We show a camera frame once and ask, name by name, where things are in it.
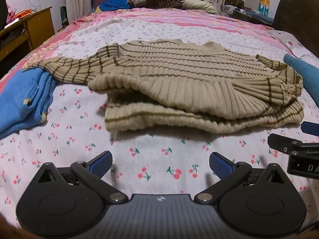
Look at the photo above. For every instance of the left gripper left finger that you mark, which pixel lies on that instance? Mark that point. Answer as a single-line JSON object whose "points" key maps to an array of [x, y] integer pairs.
{"points": [[90, 174]]}

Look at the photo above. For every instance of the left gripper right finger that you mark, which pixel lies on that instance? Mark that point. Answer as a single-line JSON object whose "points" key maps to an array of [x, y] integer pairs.
{"points": [[230, 175]]}

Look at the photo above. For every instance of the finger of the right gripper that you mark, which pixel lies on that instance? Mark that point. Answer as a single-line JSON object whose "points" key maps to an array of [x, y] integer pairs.
{"points": [[310, 128], [288, 145]]}

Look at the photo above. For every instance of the beige striped knit sweater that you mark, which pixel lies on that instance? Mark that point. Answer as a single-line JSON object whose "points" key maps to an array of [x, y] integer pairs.
{"points": [[168, 82]]}

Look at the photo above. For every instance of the teal knit garment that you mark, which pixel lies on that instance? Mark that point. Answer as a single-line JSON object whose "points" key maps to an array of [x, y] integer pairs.
{"points": [[308, 72]]}

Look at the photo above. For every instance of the white floral pillow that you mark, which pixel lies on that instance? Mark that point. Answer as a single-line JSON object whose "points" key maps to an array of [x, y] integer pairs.
{"points": [[295, 47]]}

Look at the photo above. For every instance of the blue knit garment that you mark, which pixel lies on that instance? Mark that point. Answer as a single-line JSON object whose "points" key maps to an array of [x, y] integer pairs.
{"points": [[25, 100]]}

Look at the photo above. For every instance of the dark wooden headboard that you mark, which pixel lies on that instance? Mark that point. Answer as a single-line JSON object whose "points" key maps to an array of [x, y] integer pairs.
{"points": [[300, 18]]}

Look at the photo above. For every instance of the yellow blue package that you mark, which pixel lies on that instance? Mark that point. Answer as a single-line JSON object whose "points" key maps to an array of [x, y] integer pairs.
{"points": [[263, 7]]}

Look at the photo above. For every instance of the dark bedside table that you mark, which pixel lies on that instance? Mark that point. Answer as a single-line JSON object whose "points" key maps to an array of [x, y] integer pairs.
{"points": [[236, 9]]}

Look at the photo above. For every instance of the wooden desk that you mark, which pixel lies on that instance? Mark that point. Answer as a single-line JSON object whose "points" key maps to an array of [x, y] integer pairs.
{"points": [[24, 36]]}

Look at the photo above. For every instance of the cream pillow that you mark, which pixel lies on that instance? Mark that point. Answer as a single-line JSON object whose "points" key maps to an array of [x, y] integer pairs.
{"points": [[199, 5]]}

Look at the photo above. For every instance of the blue yellow cloth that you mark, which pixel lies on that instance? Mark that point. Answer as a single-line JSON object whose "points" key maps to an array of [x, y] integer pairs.
{"points": [[113, 5]]}

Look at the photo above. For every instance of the orange object on desk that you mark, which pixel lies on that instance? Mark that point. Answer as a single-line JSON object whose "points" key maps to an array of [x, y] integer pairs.
{"points": [[23, 13]]}

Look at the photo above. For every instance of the black monitor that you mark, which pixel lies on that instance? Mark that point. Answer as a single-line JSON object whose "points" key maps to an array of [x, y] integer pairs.
{"points": [[3, 14]]}

